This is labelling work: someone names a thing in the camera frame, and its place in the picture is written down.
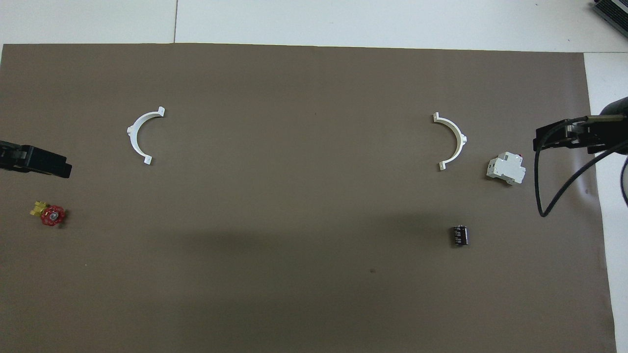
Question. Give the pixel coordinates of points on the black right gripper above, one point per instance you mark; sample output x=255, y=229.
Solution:
x=606, y=133

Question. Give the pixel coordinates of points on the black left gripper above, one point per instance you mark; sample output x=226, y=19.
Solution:
x=11, y=156

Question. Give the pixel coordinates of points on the red handwheel brass valve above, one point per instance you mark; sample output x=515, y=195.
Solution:
x=52, y=215

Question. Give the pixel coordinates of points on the white circuit breaker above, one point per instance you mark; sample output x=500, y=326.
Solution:
x=505, y=169

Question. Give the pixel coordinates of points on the small black ribbed connector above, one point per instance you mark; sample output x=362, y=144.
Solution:
x=459, y=236

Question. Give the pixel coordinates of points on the grey ribbed device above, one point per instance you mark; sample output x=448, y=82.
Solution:
x=612, y=11

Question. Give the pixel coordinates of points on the brown paper table mat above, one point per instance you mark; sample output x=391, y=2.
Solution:
x=294, y=196

